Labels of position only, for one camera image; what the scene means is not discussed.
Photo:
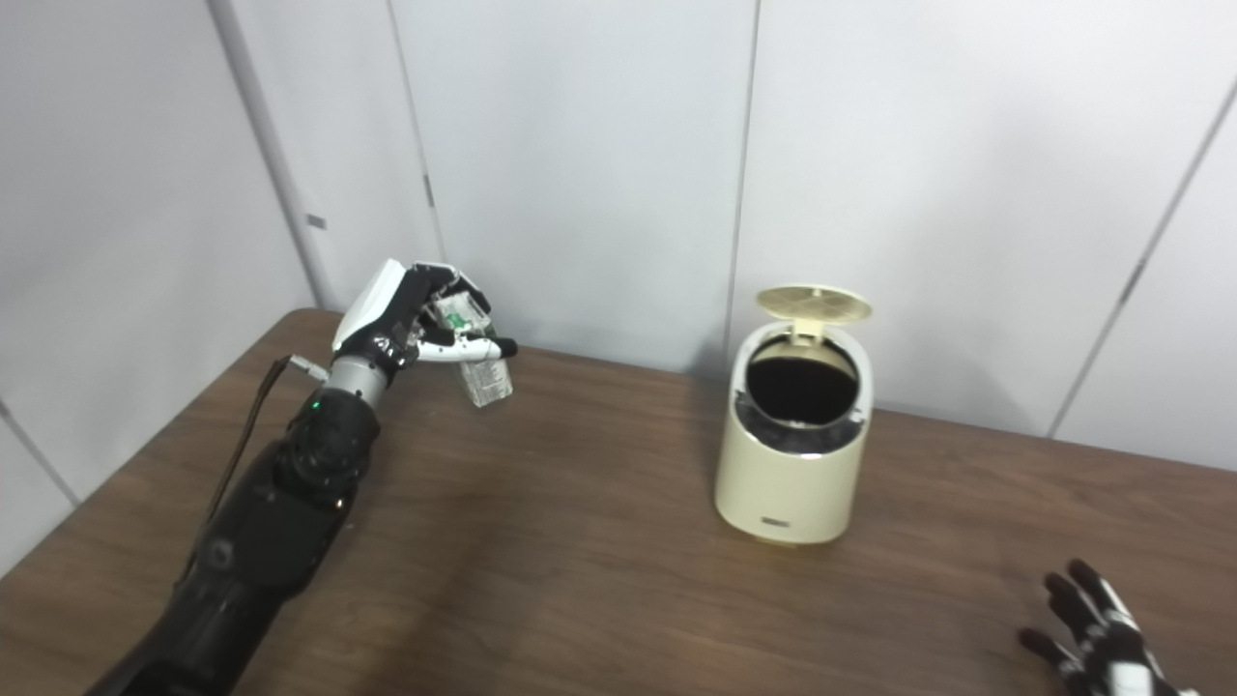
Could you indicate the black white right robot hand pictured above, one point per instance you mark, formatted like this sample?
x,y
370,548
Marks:
x,y
1111,648

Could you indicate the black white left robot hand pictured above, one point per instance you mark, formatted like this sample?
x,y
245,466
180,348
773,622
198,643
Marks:
x,y
387,309

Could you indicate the green white milk carton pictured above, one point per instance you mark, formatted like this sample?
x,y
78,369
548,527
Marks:
x,y
486,382

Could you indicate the cream round bin lid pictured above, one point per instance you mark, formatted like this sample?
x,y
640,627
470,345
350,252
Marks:
x,y
812,302

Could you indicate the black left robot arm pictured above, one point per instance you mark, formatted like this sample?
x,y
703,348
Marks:
x,y
261,522

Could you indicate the cream-colored round bin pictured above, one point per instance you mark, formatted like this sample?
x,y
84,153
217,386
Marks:
x,y
792,483

